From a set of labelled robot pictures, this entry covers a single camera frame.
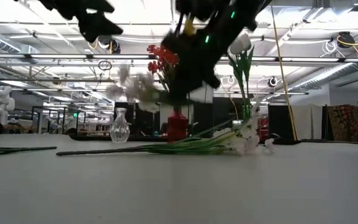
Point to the green glass vase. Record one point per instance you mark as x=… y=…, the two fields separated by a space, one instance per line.
x=246 y=113

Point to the yellow tape tag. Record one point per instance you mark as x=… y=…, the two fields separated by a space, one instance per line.
x=189 y=28

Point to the white curtain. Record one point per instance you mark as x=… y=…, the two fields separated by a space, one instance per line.
x=309 y=118

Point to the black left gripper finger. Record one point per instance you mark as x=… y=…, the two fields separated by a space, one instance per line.
x=101 y=4
x=99 y=28

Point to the red glass vase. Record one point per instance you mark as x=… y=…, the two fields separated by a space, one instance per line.
x=177 y=127

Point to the white veined flower stem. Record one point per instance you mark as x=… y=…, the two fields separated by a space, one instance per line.
x=16 y=150

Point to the white robot figure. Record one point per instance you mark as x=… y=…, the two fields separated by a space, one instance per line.
x=2 y=102

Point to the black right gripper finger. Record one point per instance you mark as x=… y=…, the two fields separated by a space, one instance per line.
x=213 y=80
x=181 y=88

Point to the black partition panel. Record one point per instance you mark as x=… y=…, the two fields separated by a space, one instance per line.
x=278 y=121
x=144 y=124

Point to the brown patterned cloth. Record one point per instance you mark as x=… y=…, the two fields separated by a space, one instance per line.
x=345 y=121

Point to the clear glass vase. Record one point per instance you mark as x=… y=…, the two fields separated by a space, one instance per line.
x=119 y=129

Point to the red hibiscus flower stem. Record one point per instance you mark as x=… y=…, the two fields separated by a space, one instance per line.
x=163 y=59

